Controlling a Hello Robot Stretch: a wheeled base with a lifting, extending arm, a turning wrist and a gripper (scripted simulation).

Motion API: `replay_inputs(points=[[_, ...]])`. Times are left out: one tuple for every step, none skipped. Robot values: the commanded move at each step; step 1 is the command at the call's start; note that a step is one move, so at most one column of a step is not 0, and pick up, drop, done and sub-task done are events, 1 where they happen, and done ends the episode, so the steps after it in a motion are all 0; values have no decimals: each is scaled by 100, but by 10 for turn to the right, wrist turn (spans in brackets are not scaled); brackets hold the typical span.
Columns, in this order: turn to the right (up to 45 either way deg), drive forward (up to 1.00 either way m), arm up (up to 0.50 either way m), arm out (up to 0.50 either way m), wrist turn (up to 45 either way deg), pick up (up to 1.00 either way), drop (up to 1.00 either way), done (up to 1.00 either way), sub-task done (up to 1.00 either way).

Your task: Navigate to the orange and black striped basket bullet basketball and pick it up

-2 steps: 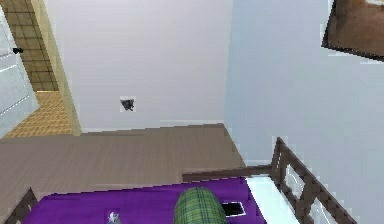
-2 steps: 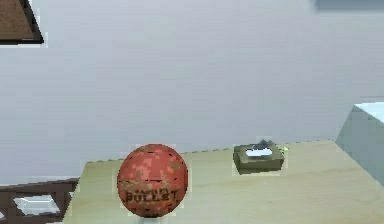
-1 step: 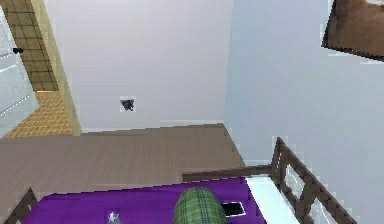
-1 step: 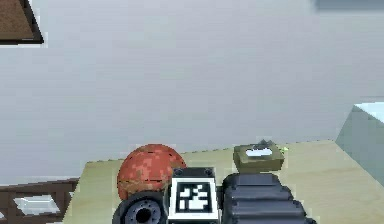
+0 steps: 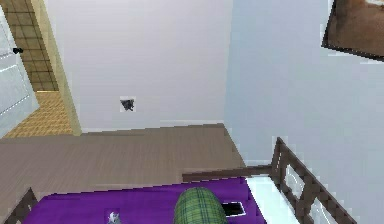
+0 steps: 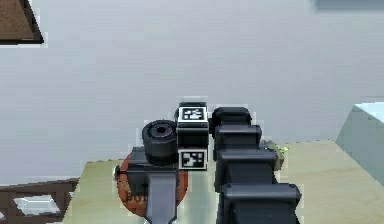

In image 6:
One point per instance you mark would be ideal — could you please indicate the small olive green object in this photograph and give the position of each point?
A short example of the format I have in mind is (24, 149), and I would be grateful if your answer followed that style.
(279, 154)

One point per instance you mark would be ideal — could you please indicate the beige table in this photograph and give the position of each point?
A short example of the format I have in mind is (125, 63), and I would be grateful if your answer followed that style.
(333, 186)

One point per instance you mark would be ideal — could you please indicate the orange black striped basketball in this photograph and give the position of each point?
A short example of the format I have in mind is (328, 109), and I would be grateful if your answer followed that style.
(134, 204)

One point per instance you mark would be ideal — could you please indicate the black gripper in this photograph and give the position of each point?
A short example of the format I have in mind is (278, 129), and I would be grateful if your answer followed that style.
(160, 140)

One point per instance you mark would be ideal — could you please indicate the pale grey green box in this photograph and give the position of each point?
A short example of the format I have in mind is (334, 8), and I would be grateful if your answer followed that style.
(363, 143)

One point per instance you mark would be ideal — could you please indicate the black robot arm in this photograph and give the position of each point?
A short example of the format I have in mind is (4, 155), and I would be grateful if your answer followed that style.
(246, 166)

